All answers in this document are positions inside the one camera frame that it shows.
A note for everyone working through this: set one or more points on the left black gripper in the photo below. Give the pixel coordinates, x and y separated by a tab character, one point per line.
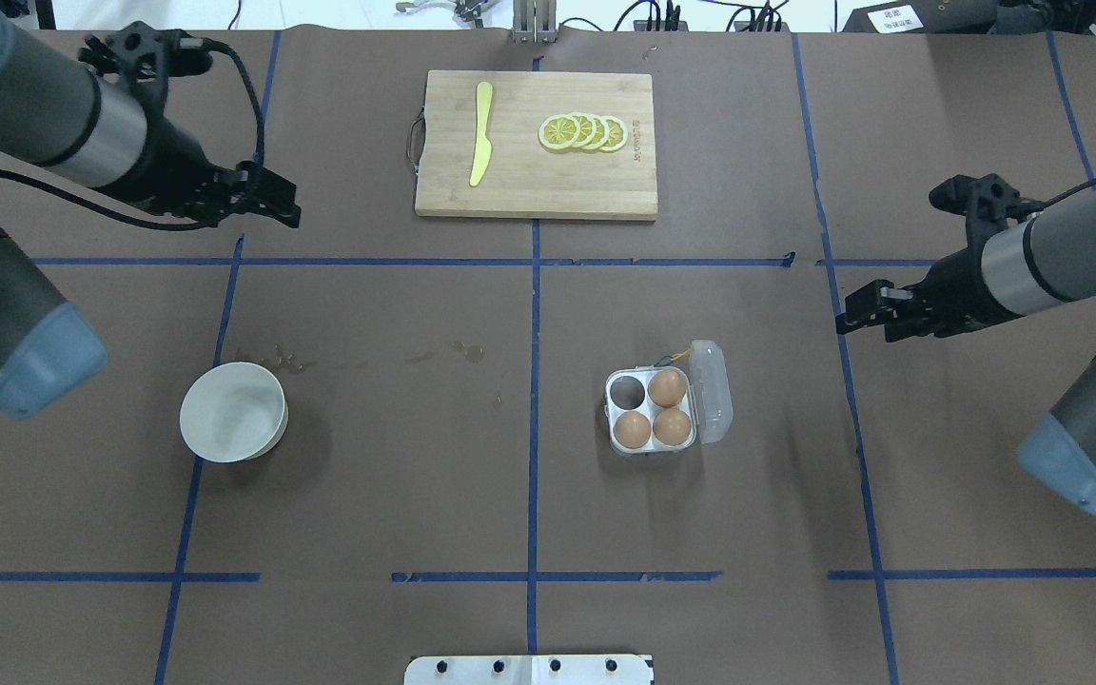
170	171

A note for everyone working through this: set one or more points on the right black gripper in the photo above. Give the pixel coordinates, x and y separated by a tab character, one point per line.
960	286

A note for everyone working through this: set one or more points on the clear plastic egg box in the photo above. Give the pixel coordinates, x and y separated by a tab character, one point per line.
709	400

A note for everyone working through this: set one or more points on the brown egg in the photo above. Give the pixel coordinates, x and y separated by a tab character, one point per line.
668	387
632	430
673	427

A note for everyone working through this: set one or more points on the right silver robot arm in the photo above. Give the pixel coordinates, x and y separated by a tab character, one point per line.
1022	259

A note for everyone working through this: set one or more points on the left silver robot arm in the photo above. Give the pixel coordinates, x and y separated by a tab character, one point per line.
92	130

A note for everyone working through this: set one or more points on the brown egg in box front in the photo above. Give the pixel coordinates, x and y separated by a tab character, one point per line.
673	427

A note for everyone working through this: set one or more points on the black speaker box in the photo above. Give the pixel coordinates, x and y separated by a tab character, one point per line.
938	17

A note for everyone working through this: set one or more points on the yellow plastic knife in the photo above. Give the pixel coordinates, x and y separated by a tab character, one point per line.
482	150

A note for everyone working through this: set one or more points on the white bowl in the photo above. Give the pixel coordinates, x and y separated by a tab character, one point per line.
235	412

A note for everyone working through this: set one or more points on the wooden cutting board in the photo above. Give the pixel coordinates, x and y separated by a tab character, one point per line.
524	180

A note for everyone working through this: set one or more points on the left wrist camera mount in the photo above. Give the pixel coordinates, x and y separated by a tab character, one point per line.
143	54

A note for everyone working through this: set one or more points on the aluminium frame post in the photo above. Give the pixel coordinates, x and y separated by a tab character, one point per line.
535	21

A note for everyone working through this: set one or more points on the white pedestal column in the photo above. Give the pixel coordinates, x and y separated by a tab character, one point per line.
532	669

